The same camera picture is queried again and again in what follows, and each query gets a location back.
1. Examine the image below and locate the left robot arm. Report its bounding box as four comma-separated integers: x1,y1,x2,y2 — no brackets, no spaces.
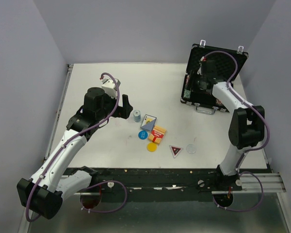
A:
16,87,133,222

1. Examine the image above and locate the yellow round button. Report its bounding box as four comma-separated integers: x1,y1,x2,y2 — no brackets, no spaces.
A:
146,142,158,152

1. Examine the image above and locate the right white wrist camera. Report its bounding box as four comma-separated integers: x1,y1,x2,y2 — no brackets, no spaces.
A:
199,57,216,74

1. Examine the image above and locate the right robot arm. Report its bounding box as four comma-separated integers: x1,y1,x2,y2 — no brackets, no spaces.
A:
186,57,264,190

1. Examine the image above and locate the blue playing card deck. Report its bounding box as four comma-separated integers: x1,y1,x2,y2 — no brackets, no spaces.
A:
140,114,157,132

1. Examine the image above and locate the red white chip row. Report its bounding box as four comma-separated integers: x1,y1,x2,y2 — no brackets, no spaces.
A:
183,74,191,99

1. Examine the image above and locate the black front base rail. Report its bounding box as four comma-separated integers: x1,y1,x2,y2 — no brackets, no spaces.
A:
81,168,242,203

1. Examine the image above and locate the triangular all-in marker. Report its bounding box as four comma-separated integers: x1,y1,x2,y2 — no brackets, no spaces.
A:
169,145,183,158

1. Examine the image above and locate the black poker chip case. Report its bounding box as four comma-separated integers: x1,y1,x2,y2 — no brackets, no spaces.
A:
180,40,248,112

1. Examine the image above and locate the red playing card deck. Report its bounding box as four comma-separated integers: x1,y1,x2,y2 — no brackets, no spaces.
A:
148,125,166,145

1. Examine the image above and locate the clear round button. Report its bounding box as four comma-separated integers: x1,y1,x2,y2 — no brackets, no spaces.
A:
186,144,197,154

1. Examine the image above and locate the blue poker chip stack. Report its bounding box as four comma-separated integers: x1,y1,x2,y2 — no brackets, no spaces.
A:
133,110,141,122

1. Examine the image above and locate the right aluminium extrusion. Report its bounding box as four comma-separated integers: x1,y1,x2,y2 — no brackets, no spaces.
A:
212,172,287,195

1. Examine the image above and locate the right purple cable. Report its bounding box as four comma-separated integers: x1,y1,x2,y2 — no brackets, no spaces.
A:
200,50,271,211

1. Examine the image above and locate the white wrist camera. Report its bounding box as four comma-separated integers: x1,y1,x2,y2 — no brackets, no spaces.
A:
199,57,216,74
100,78,117,99

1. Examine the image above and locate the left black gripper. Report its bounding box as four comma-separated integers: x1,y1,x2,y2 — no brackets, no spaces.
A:
97,91,133,121

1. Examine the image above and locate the blue round button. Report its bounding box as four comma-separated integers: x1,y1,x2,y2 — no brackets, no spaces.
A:
138,130,148,140

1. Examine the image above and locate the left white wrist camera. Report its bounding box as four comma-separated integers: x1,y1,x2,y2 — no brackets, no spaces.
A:
100,78,117,99

